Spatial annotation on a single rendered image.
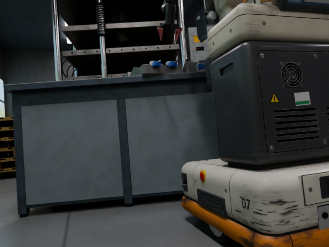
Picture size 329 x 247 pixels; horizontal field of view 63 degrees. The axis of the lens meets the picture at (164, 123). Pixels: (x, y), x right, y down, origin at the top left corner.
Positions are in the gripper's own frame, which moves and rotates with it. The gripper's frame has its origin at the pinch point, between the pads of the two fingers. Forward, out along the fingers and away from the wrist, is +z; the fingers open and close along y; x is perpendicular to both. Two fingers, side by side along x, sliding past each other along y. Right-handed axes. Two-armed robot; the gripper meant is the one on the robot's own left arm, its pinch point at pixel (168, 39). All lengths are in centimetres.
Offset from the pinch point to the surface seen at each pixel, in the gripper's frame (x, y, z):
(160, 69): 3.3, 5.0, 17.7
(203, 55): -85, -66, 22
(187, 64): -1.6, -14.3, 15.6
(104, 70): -90, 30, 38
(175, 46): -89, -37, 15
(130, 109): 3.7, 23.7, 42.6
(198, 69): 8.1, -18.1, 16.5
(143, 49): -95, -8, 19
